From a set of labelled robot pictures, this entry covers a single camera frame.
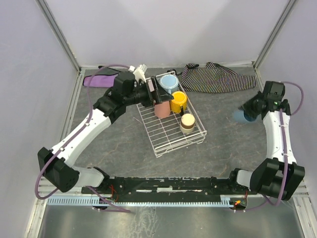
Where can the metal steel cup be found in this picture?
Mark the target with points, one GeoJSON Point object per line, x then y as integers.
{"type": "Point", "coordinates": [187, 123]}

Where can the white wire dish rack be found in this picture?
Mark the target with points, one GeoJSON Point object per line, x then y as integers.
{"type": "Point", "coordinates": [165, 135]}

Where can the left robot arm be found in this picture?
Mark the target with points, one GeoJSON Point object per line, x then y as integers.
{"type": "Point", "coordinates": [57, 164]}

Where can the striped cloth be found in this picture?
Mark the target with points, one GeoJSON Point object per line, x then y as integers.
{"type": "Point", "coordinates": [213, 78]}

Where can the purple microfiber cloth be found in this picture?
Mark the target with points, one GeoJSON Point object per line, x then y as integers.
{"type": "Point", "coordinates": [103, 79]}

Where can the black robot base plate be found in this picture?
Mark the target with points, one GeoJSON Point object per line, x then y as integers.
{"type": "Point", "coordinates": [171, 190]}

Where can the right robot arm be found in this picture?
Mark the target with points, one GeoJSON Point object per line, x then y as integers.
{"type": "Point", "coordinates": [279, 175]}

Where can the blue plastic cup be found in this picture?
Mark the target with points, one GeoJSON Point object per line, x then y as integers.
{"type": "Point", "coordinates": [241, 117]}

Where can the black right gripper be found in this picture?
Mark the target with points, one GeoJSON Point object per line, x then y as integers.
{"type": "Point", "coordinates": [248, 108]}

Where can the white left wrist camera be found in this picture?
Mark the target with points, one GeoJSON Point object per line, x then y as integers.
{"type": "Point", "coordinates": [139, 72]}

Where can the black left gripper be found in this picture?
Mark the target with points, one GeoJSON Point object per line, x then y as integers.
{"type": "Point", "coordinates": [153, 92]}

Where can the light blue textured mug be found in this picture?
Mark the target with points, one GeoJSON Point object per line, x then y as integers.
{"type": "Point", "coordinates": [169, 83]}

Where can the yellow plastic cup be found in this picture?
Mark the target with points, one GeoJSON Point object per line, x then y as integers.
{"type": "Point", "coordinates": [179, 103]}

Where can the pink plastic cup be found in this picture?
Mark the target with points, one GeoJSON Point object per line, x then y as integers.
{"type": "Point", "coordinates": [162, 110]}

